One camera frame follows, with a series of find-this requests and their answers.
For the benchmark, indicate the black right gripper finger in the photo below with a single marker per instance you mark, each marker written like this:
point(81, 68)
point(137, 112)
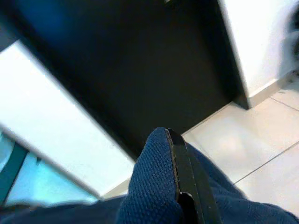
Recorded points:
point(187, 177)

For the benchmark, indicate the blue mesh t-shirt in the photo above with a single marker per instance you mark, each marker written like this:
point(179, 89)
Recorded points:
point(149, 182)

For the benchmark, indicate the black door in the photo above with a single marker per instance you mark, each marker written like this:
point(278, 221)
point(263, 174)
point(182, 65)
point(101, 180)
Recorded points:
point(128, 70)

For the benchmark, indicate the teal glass panel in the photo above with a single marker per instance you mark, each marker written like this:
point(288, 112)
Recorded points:
point(46, 182)

